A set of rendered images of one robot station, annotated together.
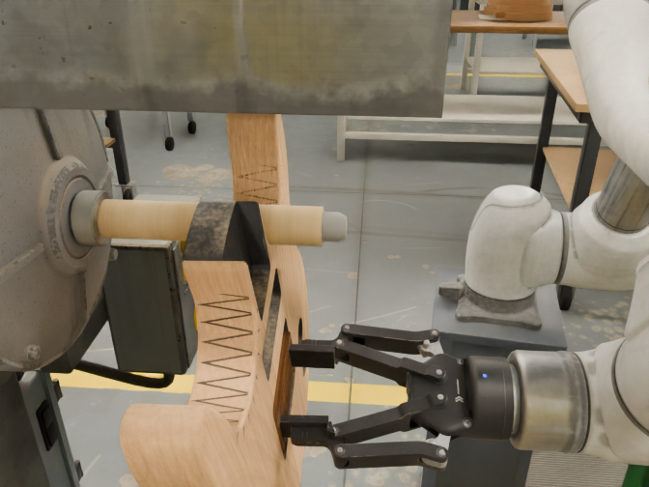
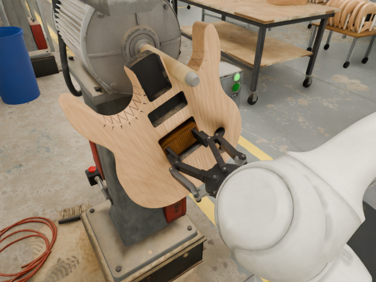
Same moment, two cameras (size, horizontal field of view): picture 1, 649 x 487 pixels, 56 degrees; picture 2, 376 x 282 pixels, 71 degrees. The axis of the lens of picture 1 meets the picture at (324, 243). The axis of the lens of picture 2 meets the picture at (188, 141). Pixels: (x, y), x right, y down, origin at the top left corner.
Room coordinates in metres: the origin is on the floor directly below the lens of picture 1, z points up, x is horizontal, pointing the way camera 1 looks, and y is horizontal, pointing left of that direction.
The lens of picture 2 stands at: (0.15, -0.36, 1.45)
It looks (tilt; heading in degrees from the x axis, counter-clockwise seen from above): 37 degrees down; 52
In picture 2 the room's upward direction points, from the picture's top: straight up
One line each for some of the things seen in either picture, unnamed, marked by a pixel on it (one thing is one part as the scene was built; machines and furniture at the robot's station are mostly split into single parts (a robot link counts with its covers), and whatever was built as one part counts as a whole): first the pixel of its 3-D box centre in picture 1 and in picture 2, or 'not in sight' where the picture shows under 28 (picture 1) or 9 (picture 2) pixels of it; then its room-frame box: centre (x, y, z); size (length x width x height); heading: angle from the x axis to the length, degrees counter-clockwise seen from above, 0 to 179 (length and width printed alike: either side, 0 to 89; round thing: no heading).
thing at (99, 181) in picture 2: not in sight; (99, 187); (0.37, 0.65, 0.46); 0.25 x 0.07 x 0.08; 85
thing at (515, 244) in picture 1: (511, 238); not in sight; (1.16, -0.40, 0.87); 0.18 x 0.16 x 0.22; 79
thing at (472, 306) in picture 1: (489, 291); not in sight; (1.16, -0.37, 0.73); 0.22 x 0.18 x 0.06; 78
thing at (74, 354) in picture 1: (87, 313); not in sight; (0.65, 0.30, 1.02); 0.19 x 0.04 x 0.04; 175
